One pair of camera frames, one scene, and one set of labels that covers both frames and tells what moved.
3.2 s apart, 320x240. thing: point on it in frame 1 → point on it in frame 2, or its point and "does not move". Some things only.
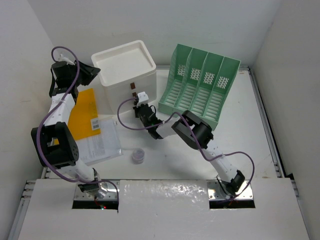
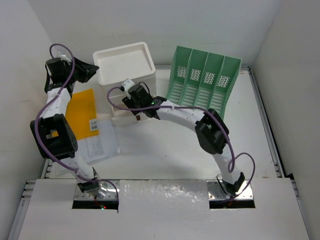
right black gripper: (137, 109) → (129, 102)
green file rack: (198, 80) does not move
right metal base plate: (215, 191) does not move
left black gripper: (89, 72) does not move
